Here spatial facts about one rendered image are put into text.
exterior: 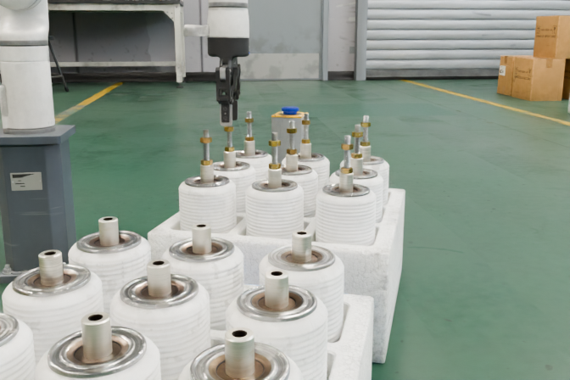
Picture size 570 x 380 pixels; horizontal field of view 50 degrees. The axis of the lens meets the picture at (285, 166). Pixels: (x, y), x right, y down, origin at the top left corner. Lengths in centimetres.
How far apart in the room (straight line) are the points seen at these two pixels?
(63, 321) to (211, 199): 42
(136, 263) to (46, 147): 59
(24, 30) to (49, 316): 76
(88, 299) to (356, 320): 29
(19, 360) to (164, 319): 12
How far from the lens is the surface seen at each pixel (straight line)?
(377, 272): 93
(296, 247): 68
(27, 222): 133
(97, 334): 51
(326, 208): 95
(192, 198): 100
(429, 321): 114
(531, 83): 475
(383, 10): 638
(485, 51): 675
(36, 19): 134
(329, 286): 67
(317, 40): 629
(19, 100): 130
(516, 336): 113
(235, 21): 109
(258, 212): 97
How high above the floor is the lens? 50
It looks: 13 degrees down
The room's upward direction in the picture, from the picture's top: straight up
